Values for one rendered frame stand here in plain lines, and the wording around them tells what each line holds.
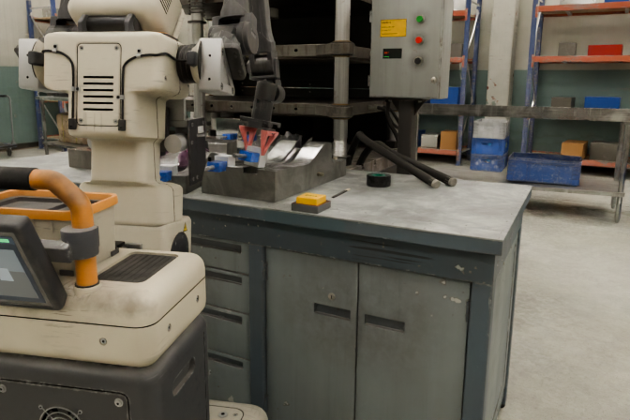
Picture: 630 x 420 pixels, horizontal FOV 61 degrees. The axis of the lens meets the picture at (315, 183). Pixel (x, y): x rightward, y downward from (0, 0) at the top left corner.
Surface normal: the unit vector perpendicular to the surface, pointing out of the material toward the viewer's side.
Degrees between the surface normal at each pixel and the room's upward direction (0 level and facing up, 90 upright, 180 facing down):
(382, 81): 90
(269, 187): 90
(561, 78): 90
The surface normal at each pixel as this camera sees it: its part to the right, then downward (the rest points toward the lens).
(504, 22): -0.49, 0.16
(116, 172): -0.17, 0.05
